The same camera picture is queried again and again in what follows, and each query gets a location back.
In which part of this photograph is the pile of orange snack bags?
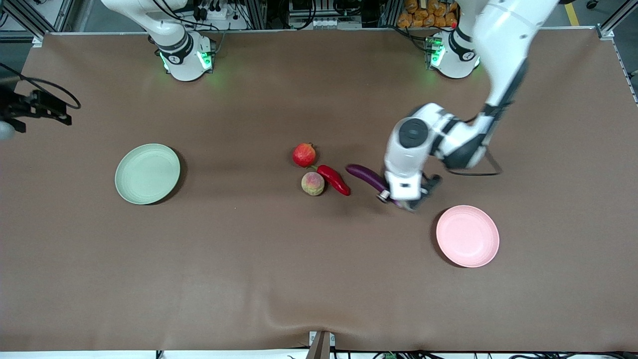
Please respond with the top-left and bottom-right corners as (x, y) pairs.
(397, 0), (459, 28)

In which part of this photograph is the pink plate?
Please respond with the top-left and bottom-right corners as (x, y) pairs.
(436, 205), (500, 268)

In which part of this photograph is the light green plate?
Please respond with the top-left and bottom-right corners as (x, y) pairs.
(115, 144), (181, 205)

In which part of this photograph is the aluminium frame profile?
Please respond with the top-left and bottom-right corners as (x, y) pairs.
(0, 0), (46, 46)

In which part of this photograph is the red pomegranate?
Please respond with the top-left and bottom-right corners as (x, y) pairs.
(292, 143), (317, 168)

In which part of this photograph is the metal bracket at table edge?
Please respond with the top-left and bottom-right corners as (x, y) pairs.
(309, 331), (336, 359)

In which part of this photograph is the long purple eggplant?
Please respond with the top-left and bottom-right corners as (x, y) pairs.
(345, 164), (405, 208)

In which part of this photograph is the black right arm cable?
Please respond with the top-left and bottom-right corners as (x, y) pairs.
(0, 63), (82, 110)

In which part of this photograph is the red chili pepper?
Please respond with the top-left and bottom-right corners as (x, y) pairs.
(313, 165), (351, 196)

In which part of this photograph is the white power strip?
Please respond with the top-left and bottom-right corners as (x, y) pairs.
(192, 0), (236, 21)

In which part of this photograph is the yellow pink peach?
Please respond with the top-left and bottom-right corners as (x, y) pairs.
(301, 172), (325, 196)

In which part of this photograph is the brown table mat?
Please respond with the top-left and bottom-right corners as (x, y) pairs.
(0, 29), (638, 353)

